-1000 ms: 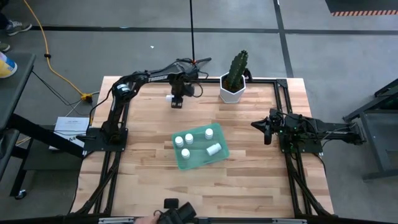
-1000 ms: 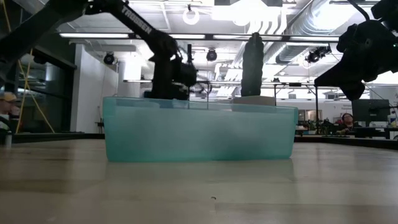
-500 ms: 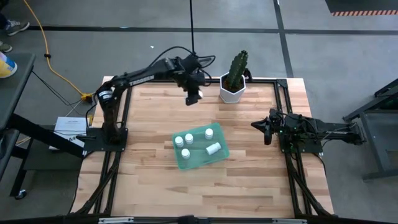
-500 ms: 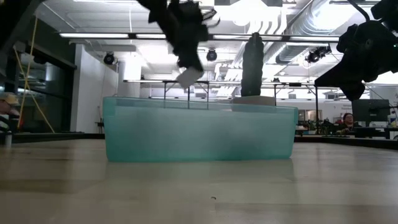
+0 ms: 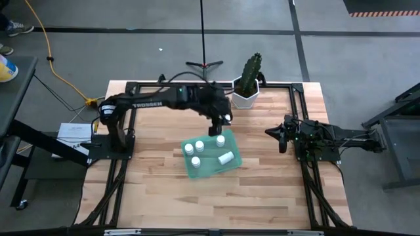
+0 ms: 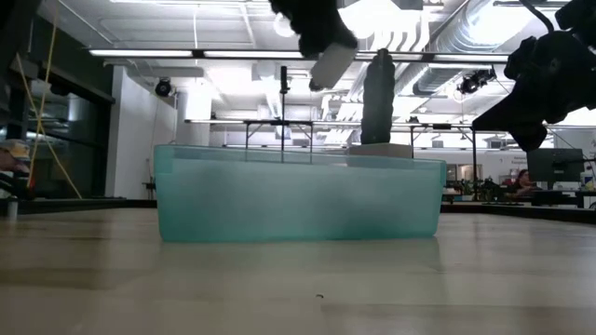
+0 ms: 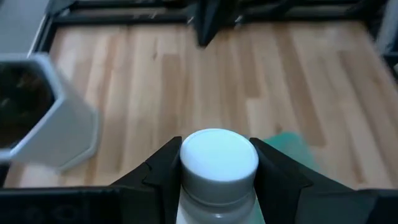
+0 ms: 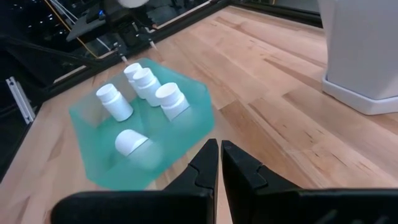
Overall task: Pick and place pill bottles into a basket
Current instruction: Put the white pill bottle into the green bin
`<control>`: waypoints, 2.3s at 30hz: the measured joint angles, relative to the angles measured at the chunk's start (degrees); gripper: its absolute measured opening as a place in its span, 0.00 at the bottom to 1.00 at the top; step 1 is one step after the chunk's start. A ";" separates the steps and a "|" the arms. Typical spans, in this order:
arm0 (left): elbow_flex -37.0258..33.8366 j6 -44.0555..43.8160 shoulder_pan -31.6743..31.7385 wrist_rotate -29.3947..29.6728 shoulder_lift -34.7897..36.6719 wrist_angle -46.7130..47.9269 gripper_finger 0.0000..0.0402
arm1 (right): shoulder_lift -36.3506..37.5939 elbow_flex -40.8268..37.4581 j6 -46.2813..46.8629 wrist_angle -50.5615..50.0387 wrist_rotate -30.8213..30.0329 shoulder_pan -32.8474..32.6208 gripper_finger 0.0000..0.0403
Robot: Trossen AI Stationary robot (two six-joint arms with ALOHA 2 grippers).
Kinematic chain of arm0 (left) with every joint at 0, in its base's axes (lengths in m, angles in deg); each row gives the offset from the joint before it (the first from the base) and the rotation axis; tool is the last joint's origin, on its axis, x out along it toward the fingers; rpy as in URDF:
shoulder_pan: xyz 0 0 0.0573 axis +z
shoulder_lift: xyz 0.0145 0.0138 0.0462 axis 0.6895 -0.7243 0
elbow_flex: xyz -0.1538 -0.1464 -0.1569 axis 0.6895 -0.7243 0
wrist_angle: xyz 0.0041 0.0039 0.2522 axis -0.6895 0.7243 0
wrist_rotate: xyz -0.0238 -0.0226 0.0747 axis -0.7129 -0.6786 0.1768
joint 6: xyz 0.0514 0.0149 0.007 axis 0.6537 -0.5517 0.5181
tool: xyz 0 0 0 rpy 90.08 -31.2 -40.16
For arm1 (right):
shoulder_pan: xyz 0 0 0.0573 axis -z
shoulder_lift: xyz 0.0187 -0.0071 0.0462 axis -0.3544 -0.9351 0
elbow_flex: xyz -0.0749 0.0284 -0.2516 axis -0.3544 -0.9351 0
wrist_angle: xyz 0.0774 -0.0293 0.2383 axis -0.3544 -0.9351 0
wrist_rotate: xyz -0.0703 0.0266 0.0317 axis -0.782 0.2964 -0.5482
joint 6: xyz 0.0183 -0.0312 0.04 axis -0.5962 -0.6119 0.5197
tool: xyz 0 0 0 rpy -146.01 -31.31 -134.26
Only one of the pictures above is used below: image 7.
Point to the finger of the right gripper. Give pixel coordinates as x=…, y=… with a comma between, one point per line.
x=207, y=21

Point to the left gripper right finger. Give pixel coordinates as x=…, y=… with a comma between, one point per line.
x=289, y=196

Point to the translucent green plastic basket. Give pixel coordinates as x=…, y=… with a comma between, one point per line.
x=289, y=146

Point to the white pill bottle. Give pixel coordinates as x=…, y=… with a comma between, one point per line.
x=217, y=161

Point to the white hexagonal plant pot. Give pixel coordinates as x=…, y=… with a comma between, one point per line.
x=68, y=133

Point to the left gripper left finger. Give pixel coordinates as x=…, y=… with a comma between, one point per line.
x=155, y=193

